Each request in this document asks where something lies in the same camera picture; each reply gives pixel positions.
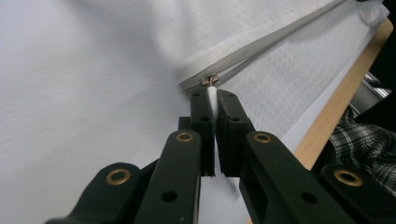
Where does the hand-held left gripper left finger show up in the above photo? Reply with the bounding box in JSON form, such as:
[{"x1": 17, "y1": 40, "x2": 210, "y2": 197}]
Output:
[{"x1": 134, "y1": 88, "x2": 217, "y2": 224}]

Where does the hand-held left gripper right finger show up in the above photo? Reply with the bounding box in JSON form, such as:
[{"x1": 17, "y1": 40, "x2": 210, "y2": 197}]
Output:
[{"x1": 216, "y1": 89, "x2": 356, "y2": 224}]

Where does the white mesh laundry bag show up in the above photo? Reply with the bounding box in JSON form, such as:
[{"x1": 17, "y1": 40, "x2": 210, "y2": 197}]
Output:
[{"x1": 62, "y1": 0, "x2": 390, "y2": 200}]

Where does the plaid shirt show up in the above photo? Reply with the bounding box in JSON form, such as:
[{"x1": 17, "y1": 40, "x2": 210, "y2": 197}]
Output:
[{"x1": 328, "y1": 106, "x2": 396, "y2": 199}]

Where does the white table mat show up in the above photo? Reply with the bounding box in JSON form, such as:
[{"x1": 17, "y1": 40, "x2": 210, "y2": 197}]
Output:
[{"x1": 0, "y1": 0, "x2": 375, "y2": 224}]

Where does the aluminium rail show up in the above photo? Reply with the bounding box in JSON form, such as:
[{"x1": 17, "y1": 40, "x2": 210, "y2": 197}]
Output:
[{"x1": 349, "y1": 72, "x2": 392, "y2": 118}]

